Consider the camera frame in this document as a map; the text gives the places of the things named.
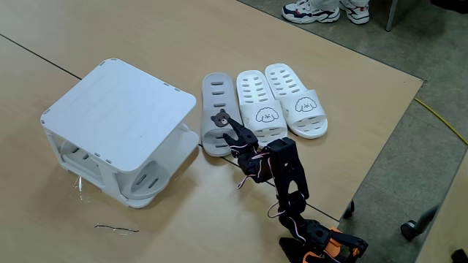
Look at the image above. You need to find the grey metal chair leg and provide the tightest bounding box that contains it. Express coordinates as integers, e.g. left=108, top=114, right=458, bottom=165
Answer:
left=385, top=0, right=399, bottom=32

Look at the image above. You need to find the white two-shelf shoe rack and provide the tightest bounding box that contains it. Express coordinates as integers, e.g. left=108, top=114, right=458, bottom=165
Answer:
left=39, top=57, right=200, bottom=209

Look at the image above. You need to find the clear tape strip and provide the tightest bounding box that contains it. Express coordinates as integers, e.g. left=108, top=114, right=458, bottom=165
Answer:
left=94, top=223, right=140, bottom=235

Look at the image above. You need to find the black caster with leg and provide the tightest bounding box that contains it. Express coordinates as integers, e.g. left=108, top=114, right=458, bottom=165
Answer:
left=399, top=204, right=440, bottom=242

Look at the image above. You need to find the yellow floor cable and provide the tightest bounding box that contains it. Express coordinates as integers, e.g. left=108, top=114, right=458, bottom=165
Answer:
left=414, top=97, right=468, bottom=146

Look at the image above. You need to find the grey bear slipper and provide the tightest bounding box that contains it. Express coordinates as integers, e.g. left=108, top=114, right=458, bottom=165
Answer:
left=60, top=140, right=172, bottom=201
left=200, top=72, right=244, bottom=158

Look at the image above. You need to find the black table caster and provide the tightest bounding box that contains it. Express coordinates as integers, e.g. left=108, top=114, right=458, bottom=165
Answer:
left=342, top=199, right=356, bottom=220

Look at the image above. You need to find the person's white sneaker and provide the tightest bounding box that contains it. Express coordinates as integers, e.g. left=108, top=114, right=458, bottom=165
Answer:
left=281, top=0, right=341, bottom=25
left=339, top=0, right=371, bottom=26

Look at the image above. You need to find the white poodle slipper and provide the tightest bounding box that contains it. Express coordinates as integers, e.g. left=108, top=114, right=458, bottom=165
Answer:
left=264, top=63, right=329, bottom=140
left=235, top=69, right=289, bottom=152

